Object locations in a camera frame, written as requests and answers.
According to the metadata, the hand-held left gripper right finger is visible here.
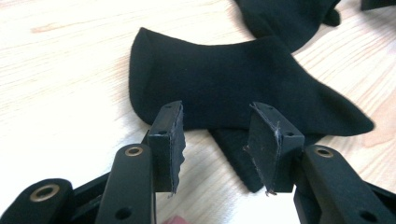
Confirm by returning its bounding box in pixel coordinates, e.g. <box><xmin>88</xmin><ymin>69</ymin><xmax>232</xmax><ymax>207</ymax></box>
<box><xmin>243</xmin><ymin>101</ymin><xmax>305</xmax><ymax>197</ymax></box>

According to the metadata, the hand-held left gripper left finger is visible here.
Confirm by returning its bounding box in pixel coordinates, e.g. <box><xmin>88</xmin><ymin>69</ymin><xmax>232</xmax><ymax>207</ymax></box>
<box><xmin>142</xmin><ymin>100</ymin><xmax>187</xmax><ymax>198</ymax></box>

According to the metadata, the black sock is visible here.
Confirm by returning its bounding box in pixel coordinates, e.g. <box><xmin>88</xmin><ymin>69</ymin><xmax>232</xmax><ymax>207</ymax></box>
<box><xmin>128</xmin><ymin>27</ymin><xmax>375</xmax><ymax>194</ymax></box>
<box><xmin>233</xmin><ymin>0</ymin><xmax>343</xmax><ymax>53</ymax></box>

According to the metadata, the dark object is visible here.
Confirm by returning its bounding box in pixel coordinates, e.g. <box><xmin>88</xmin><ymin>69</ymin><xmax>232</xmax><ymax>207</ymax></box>
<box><xmin>360</xmin><ymin>0</ymin><xmax>396</xmax><ymax>11</ymax></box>

